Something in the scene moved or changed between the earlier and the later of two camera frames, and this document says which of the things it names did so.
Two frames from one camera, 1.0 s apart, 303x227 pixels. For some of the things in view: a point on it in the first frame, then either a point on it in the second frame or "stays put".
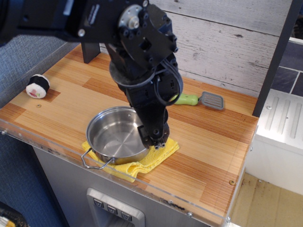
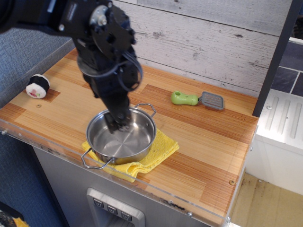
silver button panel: x=109 y=211 stays put
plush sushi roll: x=38 y=86 stays put
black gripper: x=150 y=100 to x=111 y=77
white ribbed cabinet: x=276 y=154 stays put
